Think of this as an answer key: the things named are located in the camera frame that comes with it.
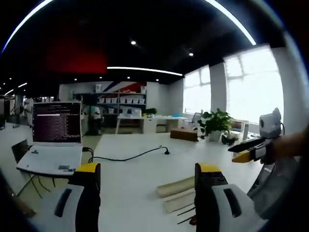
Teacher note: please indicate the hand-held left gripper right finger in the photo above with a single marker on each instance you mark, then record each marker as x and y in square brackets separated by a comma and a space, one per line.
[224, 205]

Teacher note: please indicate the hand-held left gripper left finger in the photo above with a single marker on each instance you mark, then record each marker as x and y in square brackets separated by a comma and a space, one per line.
[72, 200]

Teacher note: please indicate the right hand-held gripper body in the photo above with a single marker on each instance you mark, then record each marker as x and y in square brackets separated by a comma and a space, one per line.
[270, 125]

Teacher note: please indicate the dark chopstick utensil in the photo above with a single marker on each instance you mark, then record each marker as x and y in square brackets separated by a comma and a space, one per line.
[185, 220]
[186, 212]

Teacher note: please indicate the beige mat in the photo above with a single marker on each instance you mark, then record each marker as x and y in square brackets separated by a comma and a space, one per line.
[177, 193]

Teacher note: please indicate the white-framed monitor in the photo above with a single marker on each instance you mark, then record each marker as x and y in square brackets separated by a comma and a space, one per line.
[240, 129]

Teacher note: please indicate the green plant in white pot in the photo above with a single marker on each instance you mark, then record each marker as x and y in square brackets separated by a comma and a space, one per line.
[216, 124]

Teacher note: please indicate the brown tissue box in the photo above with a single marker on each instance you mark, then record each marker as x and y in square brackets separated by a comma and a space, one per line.
[184, 134]

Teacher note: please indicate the white open laptop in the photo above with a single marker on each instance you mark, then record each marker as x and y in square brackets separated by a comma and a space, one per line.
[55, 135]

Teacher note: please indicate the white counter table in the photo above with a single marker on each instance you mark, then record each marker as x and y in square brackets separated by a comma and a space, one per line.
[149, 123]

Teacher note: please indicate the small green plant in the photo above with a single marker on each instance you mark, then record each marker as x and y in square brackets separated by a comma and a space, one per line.
[149, 112]

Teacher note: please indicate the shelf with white bins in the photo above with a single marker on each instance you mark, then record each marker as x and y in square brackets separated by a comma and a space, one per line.
[120, 99]

